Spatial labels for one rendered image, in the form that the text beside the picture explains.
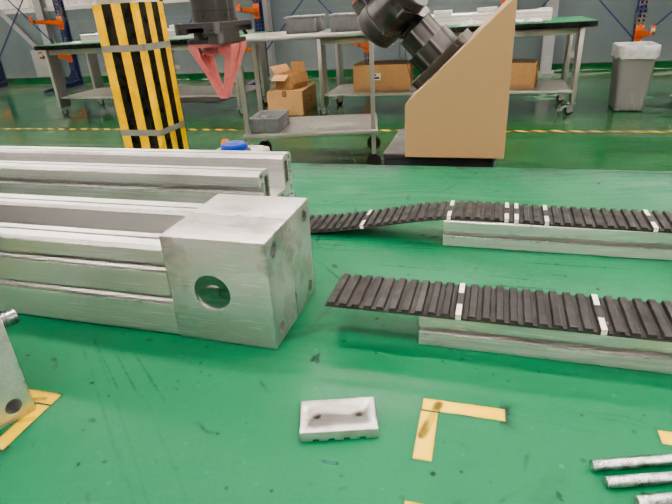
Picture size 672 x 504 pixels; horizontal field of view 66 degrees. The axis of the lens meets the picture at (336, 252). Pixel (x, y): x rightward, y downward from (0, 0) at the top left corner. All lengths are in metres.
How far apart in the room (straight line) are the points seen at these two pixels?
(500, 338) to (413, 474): 0.14
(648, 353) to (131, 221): 0.45
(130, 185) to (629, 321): 0.55
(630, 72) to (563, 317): 5.05
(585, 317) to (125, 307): 0.37
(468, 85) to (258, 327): 0.60
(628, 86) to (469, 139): 4.58
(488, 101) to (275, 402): 0.65
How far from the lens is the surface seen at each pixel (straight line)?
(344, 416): 0.36
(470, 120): 0.91
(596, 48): 8.17
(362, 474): 0.33
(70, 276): 0.51
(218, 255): 0.41
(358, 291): 0.43
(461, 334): 0.43
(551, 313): 0.42
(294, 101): 5.58
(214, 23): 0.72
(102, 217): 0.56
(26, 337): 0.54
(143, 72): 3.78
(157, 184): 0.67
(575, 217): 0.60
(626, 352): 0.44
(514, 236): 0.59
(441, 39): 1.00
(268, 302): 0.41
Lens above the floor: 1.03
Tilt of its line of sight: 26 degrees down
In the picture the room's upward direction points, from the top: 4 degrees counter-clockwise
